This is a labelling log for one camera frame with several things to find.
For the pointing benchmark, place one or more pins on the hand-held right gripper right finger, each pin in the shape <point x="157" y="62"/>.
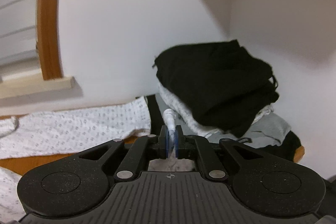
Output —
<point x="178" y="144"/>

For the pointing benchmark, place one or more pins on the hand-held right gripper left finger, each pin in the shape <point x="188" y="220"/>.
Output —
<point x="167" y="144"/>

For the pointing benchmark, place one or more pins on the white patterned pajama pants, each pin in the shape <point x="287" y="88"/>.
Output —
<point x="65" y="124"/>

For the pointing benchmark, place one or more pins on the black folded garment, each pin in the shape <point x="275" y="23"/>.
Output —
<point x="215" y="82"/>

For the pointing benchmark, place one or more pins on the grey folded garment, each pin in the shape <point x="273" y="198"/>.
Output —
<point x="270" y="129"/>

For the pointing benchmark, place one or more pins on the cream window sill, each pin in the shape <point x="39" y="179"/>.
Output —
<point x="34" y="87"/>

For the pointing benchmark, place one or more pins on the grey window blind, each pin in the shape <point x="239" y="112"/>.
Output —
<point x="15" y="3"/>

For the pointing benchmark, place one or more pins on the wooden window frame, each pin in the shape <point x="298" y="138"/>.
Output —
<point x="48" y="16"/>

